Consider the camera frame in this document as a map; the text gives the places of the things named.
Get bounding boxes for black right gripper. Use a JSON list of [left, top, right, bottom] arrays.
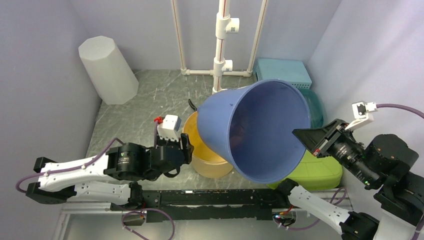
[[290, 116, 378, 185]]

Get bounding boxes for teal translucent plastic tub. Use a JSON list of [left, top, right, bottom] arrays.
[[298, 88, 325, 128]]

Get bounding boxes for beige plastic bucket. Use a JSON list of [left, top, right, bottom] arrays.
[[182, 111, 233, 179]]

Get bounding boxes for lime green plastic tub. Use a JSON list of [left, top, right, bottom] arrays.
[[286, 151, 343, 191]]

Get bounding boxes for blue bucket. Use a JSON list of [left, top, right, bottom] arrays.
[[196, 79, 311, 184]]

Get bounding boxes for light blue perforated basket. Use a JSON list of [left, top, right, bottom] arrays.
[[252, 58, 312, 89]]

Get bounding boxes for translucent white faceted bin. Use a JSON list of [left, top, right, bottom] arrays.
[[78, 35, 139, 105]]

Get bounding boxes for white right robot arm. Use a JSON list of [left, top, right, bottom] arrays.
[[275, 119, 424, 240]]

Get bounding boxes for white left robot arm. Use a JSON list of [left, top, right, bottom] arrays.
[[24, 133, 194, 210]]

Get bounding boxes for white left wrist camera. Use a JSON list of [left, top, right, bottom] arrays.
[[154, 114, 182, 142]]

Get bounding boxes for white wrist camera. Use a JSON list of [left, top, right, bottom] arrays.
[[154, 114, 182, 142], [345, 101, 377, 131]]

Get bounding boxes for black handled pliers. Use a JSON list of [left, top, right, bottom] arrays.
[[188, 98, 198, 112]]

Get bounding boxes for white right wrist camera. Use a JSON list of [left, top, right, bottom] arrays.
[[345, 101, 377, 131]]

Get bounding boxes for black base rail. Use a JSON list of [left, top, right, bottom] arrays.
[[110, 187, 290, 223]]

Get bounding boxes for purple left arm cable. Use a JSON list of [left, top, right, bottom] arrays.
[[15, 122, 176, 240]]

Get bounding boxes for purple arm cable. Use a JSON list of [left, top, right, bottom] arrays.
[[273, 103, 424, 240], [15, 122, 176, 240]]

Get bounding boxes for white PVC pipe frame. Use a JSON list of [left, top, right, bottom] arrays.
[[170, 0, 268, 94]]

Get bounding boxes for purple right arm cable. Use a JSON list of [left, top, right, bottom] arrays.
[[273, 103, 424, 240]]

